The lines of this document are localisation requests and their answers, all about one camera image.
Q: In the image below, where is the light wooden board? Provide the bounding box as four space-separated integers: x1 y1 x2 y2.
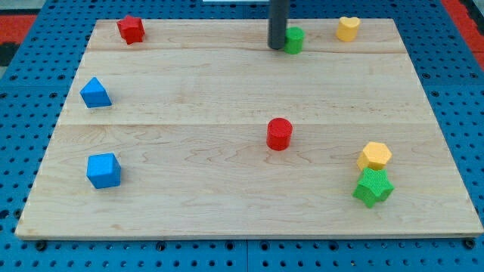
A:
16 19 483 240

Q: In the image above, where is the blue triangular block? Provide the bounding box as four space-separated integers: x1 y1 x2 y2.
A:
80 77 112 108

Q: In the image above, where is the green cylinder block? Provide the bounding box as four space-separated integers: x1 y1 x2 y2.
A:
284 26 305 54

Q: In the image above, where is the red cylinder block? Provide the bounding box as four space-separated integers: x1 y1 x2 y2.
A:
266 117 293 151

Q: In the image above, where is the yellow hexagon block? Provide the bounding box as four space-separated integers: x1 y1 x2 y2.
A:
356 141 392 170

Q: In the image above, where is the blue cube block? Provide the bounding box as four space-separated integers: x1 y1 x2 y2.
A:
86 153 121 189

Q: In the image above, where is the green star block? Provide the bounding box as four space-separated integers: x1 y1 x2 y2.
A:
352 168 394 209

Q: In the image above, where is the red star block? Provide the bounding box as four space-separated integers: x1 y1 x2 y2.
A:
116 15 145 45

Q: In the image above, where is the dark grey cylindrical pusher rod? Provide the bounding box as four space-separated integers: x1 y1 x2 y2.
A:
268 0 290 50

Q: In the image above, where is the yellow heart block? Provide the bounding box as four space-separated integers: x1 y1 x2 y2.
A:
336 17 361 42

